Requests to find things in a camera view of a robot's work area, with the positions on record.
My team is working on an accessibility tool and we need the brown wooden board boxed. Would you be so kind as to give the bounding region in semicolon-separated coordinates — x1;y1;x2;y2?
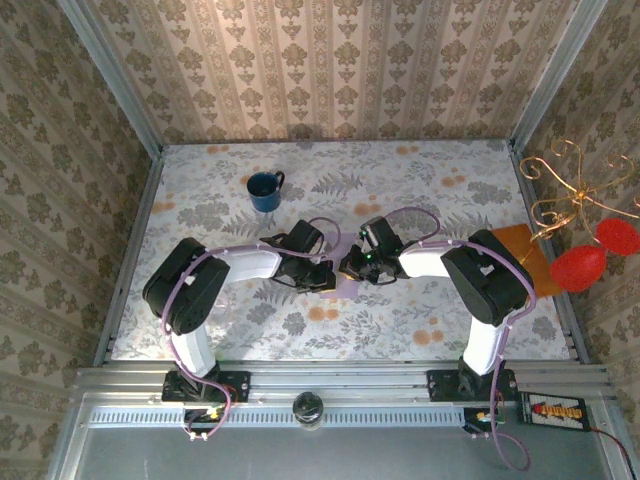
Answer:
492;223;564;301

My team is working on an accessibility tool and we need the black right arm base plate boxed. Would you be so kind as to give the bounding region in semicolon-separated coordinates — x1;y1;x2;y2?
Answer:
427;368;519;403

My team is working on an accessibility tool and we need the dark blue mug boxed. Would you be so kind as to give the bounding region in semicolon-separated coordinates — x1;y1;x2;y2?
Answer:
246;170;286;213

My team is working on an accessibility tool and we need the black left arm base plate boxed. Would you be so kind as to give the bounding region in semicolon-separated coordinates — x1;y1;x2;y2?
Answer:
160;369;251;404

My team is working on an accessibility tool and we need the grey slotted cable duct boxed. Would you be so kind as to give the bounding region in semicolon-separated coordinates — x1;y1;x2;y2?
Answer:
87;405;466;429

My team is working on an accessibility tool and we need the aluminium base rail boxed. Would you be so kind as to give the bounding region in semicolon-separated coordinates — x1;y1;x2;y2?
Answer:
74;364;614;404

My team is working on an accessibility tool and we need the small black circuit board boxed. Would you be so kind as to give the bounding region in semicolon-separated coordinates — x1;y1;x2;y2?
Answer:
462;407;506;434
182;407;226;435

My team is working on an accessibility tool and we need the red black wire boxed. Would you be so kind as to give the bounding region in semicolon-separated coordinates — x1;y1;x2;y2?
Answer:
584;427;640;471

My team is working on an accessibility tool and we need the black round knob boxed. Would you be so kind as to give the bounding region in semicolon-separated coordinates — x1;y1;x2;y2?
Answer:
292;391;325;431

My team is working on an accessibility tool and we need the aluminium frame post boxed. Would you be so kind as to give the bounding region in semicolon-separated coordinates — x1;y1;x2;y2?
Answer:
509;0;609;151
57;0;164;157

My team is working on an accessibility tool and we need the large red egg ornament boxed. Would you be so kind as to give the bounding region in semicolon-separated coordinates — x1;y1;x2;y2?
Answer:
549;244;609;294

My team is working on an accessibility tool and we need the clear drinking glass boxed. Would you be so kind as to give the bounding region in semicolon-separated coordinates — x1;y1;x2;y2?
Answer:
209;292;236;326

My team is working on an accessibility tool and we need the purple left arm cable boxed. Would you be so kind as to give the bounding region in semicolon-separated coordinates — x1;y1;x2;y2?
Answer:
160;215;342;444

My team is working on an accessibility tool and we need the small red egg ornament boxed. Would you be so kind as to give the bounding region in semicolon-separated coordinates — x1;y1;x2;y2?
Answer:
596;217;640;257

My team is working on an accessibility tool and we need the black power distribution board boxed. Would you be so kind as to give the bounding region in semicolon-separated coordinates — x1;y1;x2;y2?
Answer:
519;391;589;432

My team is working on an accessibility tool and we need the aluminium frame side rail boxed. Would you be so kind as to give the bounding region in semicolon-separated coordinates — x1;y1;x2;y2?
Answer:
507;139;592;365
93;149;164;367

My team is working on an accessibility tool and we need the lavender paper sheet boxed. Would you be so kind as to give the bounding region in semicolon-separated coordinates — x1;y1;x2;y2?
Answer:
319;232;362;302

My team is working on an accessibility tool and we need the gold wire ornament stand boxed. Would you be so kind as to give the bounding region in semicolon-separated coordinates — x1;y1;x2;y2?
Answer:
518;138;640;264

